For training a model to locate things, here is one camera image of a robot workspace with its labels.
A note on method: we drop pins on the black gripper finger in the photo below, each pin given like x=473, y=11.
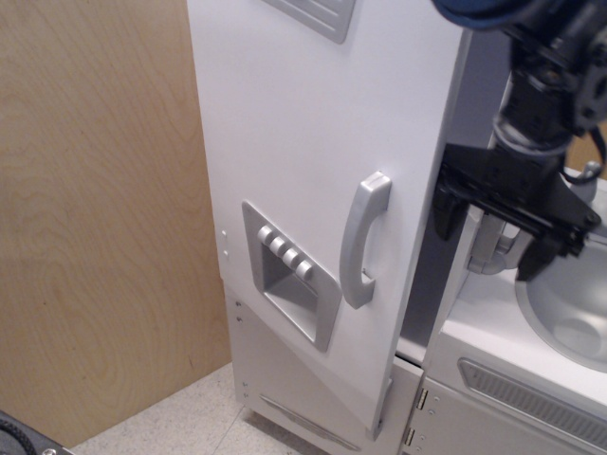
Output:
x=449, y=205
x=539, y=253

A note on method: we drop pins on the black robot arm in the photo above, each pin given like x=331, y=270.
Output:
x=557, y=66

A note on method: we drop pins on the brass lower cabinet hinge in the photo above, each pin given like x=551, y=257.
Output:
x=408, y=438

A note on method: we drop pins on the white toy kitchen counter unit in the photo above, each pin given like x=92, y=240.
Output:
x=487, y=326

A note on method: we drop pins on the silver toy telephone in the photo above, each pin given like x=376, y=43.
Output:
x=493, y=251

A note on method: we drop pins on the brass cabinet hinge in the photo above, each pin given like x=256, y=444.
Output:
x=421, y=399
x=408, y=438

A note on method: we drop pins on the white fridge door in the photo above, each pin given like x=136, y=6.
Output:
x=293, y=123

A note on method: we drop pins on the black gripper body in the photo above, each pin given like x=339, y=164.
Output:
x=528, y=192

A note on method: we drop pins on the silver toy faucet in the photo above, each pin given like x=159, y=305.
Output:
x=593, y=194

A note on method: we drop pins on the silver toy sink basin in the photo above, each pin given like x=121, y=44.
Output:
x=565, y=304

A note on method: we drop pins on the brass upper cabinet hinge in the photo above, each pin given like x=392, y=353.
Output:
x=421, y=399

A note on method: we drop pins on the white lower freezer door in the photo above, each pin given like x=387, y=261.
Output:
x=270, y=380

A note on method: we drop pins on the silver ice dispenser panel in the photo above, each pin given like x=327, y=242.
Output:
x=291, y=280

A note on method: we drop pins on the silver vent grille panel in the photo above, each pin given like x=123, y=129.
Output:
x=572, y=421

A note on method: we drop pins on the black device at corner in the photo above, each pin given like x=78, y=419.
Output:
x=18, y=438

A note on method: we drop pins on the silver door handle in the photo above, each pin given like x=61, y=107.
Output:
x=371, y=199
x=375, y=431

